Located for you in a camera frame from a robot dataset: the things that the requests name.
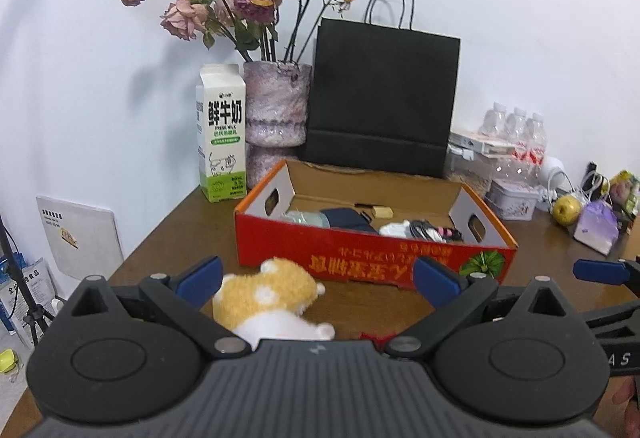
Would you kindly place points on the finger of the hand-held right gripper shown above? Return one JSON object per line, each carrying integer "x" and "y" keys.
{"x": 600, "y": 271}

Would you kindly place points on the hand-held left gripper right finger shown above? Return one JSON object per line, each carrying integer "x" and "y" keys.
{"x": 436, "y": 281}

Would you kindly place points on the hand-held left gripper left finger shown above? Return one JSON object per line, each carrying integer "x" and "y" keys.
{"x": 201, "y": 276}

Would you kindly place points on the white cloth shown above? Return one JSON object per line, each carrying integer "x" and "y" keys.
{"x": 396, "y": 229}

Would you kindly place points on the yellow white plush toy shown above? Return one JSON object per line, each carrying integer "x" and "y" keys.
{"x": 265, "y": 298}

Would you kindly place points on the red cardboard box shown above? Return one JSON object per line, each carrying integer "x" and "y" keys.
{"x": 360, "y": 260}

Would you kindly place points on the small yellow box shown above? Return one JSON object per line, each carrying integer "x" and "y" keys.
{"x": 382, "y": 211}

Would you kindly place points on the dark blue cloth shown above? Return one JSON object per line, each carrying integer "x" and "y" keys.
{"x": 350, "y": 220}

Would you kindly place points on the person's right hand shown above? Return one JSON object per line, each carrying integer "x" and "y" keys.
{"x": 625, "y": 410}

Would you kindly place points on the purple tissue packet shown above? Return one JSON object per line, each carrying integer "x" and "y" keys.
{"x": 596, "y": 228}

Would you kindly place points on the yellow apple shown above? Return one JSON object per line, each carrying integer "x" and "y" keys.
{"x": 567, "y": 210}

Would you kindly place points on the colourful snack packet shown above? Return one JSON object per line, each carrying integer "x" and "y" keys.
{"x": 626, "y": 193}

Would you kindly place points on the red paper piece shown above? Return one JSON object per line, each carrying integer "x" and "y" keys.
{"x": 375, "y": 340}

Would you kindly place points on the small white fan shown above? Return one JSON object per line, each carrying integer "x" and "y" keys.
{"x": 555, "y": 175}

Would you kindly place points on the floral tin box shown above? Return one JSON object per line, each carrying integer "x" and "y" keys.
{"x": 512, "y": 200}

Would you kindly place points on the clear seed container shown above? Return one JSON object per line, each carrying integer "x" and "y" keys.
{"x": 472, "y": 172}

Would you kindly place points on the white board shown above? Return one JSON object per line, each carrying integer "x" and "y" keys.
{"x": 80, "y": 238}

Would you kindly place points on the white green milk carton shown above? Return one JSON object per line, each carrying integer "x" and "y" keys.
{"x": 222, "y": 137}

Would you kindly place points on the white flat box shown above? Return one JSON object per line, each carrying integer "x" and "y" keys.
{"x": 482, "y": 142}

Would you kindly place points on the clear water bottle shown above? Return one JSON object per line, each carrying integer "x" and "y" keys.
{"x": 494, "y": 122}
{"x": 516, "y": 130}
{"x": 536, "y": 137}

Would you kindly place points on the black tripod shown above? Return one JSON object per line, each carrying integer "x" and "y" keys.
{"x": 27, "y": 313}

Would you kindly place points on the blue white food bag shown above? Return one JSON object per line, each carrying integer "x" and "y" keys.
{"x": 20, "y": 290}

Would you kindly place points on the pink textured vase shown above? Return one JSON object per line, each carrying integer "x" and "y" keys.
{"x": 276, "y": 107}

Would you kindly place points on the black paper bag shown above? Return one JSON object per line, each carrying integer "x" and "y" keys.
{"x": 380, "y": 102}

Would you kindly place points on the yellow green object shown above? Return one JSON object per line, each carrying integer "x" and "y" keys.
{"x": 7, "y": 361}

